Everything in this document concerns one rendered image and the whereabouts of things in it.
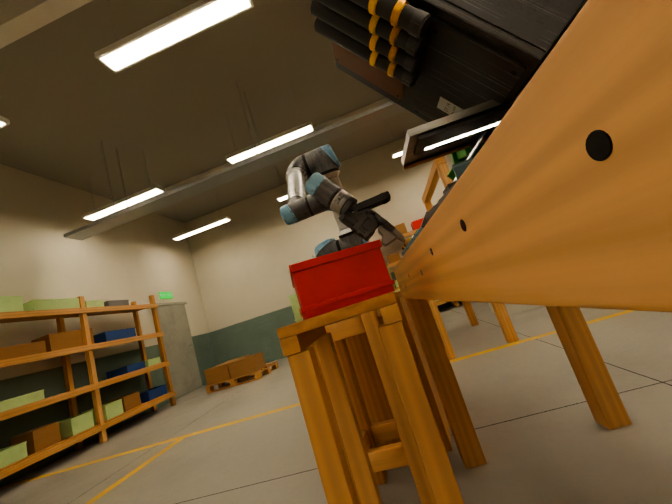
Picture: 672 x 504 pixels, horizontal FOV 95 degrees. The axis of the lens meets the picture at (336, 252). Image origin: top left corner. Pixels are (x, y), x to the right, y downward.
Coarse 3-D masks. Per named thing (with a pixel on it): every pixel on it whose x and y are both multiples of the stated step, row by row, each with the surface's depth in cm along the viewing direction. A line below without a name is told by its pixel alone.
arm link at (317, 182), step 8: (312, 176) 98; (320, 176) 98; (312, 184) 98; (320, 184) 97; (328, 184) 97; (312, 192) 99; (320, 192) 97; (328, 192) 96; (336, 192) 96; (320, 200) 99; (328, 200) 97
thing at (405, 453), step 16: (352, 320) 126; (368, 320) 123; (336, 336) 127; (368, 336) 122; (384, 352) 120; (320, 368) 126; (352, 368) 149; (384, 368) 120; (352, 384) 146; (384, 384) 119; (352, 400) 145; (400, 400) 117; (368, 416) 147; (400, 416) 117; (368, 432) 142; (384, 432) 141; (400, 432) 116; (368, 448) 136; (384, 448) 119; (400, 448) 117; (416, 448) 114; (384, 464) 118; (400, 464) 116; (416, 464) 114; (352, 480) 118; (384, 480) 138; (416, 480) 113; (432, 496) 111
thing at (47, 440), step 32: (0, 320) 404; (32, 320) 453; (0, 352) 375; (32, 352) 404; (64, 352) 431; (160, 352) 606; (96, 384) 459; (0, 416) 346; (96, 416) 452; (128, 416) 490; (32, 448) 376; (64, 448) 394
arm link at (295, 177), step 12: (300, 156) 139; (288, 168) 137; (300, 168) 135; (288, 180) 130; (300, 180) 126; (288, 192) 120; (300, 192) 117; (288, 204) 110; (300, 204) 108; (288, 216) 109; (300, 216) 109
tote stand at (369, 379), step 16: (400, 304) 159; (352, 336) 165; (416, 336) 173; (352, 352) 164; (368, 352) 162; (416, 352) 155; (368, 368) 161; (368, 384) 160; (432, 384) 164; (368, 400) 160; (384, 400) 158; (432, 400) 151; (384, 416) 157; (448, 432) 156; (448, 448) 147
